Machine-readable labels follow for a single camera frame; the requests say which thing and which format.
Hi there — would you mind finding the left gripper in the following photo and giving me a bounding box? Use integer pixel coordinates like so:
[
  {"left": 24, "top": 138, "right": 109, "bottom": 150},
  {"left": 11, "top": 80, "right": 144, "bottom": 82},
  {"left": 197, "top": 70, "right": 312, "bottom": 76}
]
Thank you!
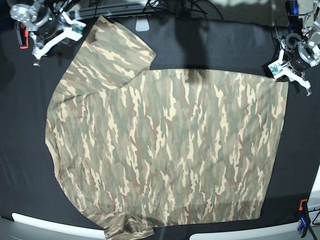
[{"left": 268, "top": 34, "right": 320, "bottom": 96}]

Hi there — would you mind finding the left rear orange clamp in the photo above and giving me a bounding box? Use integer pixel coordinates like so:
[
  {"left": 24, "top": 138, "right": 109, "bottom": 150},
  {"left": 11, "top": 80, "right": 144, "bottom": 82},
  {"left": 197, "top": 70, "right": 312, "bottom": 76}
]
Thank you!
[{"left": 14, "top": 21, "right": 29, "bottom": 49}]

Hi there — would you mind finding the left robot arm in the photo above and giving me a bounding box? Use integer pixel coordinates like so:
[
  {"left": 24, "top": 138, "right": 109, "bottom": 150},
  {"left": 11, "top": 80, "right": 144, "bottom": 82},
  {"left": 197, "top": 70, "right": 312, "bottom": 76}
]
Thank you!
[{"left": 268, "top": 0, "right": 320, "bottom": 96}]

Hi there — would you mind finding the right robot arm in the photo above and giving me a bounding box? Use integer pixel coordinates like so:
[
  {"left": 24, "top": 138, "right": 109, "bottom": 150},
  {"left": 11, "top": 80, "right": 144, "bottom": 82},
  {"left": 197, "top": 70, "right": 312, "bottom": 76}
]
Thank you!
[{"left": 9, "top": 0, "right": 86, "bottom": 66}]

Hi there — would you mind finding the front right orange clamp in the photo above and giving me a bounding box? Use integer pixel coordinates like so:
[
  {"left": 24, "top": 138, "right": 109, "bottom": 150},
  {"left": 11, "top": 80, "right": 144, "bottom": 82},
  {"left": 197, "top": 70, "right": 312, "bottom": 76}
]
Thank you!
[{"left": 299, "top": 198, "right": 308, "bottom": 211}]

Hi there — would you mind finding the white tape patch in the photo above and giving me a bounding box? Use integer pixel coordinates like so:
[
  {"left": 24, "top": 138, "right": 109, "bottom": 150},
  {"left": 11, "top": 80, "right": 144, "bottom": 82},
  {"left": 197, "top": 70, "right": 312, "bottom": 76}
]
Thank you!
[{"left": 135, "top": 16, "right": 150, "bottom": 32}]

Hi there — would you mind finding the right rear blue clamp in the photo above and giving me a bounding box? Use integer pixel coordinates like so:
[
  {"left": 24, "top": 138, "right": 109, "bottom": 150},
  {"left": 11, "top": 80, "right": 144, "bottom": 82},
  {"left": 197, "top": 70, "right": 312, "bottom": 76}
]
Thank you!
[{"left": 285, "top": 0, "right": 302, "bottom": 30}]

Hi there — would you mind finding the aluminium frame rail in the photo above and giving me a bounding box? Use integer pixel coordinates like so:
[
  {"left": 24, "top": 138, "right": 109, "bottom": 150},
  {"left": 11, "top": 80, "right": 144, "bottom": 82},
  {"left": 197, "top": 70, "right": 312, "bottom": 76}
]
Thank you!
[{"left": 68, "top": 0, "right": 175, "bottom": 20}]

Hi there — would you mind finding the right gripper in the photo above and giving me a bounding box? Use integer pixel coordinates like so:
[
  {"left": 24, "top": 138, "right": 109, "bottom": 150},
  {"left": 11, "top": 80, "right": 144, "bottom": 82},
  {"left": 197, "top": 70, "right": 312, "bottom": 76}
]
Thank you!
[{"left": 29, "top": 9, "right": 86, "bottom": 67}]

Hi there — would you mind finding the orange clamp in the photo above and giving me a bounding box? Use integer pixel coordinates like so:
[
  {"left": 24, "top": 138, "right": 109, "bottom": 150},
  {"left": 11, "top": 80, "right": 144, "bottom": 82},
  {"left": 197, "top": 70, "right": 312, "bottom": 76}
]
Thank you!
[
  {"left": 299, "top": 198, "right": 308, "bottom": 211},
  {"left": 14, "top": 21, "right": 29, "bottom": 49}
]

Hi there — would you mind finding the camouflage t-shirt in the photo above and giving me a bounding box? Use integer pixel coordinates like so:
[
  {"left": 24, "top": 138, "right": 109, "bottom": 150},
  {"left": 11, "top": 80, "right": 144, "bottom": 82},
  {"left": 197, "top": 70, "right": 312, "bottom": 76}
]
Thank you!
[{"left": 45, "top": 17, "right": 289, "bottom": 240}]

